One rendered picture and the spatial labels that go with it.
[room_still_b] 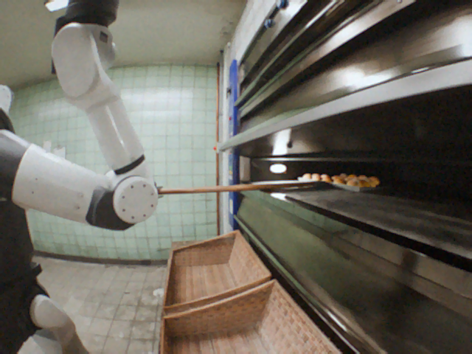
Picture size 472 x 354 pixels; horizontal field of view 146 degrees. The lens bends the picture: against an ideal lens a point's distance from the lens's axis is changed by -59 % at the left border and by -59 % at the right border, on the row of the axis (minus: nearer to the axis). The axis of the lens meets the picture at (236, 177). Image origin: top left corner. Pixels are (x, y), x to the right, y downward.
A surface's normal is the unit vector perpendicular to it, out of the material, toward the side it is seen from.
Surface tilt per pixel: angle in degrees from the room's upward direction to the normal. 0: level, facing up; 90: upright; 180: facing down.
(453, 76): 79
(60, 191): 98
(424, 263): 90
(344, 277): 70
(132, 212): 98
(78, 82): 114
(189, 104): 90
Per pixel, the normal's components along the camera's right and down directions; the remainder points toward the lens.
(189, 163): 0.26, 0.09
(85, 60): 0.27, 0.48
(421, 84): -0.95, -0.16
